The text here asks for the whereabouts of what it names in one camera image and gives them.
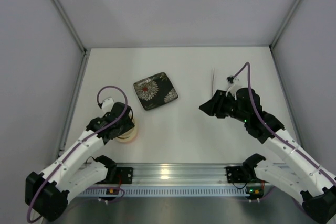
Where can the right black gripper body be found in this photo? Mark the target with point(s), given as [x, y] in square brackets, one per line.
[219, 106]

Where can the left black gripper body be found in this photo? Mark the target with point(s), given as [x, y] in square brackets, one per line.
[121, 128]

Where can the cream round lid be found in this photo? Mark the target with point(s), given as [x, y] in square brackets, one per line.
[135, 125]

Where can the white round bowl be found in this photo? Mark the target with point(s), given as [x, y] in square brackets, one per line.
[128, 136]

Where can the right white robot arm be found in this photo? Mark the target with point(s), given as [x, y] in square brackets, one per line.
[310, 184]

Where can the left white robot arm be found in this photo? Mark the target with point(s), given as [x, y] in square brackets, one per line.
[50, 191]

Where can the black floral square plate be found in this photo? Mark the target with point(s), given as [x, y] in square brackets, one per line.
[155, 91]

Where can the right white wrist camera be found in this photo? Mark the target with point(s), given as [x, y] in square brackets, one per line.
[233, 85]

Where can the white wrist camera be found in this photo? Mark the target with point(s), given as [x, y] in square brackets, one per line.
[107, 104]
[233, 85]

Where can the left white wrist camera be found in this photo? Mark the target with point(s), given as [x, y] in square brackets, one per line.
[107, 104]

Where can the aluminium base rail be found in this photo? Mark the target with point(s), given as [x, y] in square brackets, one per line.
[156, 174]

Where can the grey slotted cable duct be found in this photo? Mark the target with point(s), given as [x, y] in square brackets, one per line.
[183, 191]

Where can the left aluminium frame post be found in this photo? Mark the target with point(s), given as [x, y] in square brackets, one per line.
[68, 23]

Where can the aluminium frame post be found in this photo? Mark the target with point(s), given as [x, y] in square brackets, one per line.
[285, 22]
[68, 23]

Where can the right aluminium frame post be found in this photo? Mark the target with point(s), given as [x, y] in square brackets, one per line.
[285, 22]

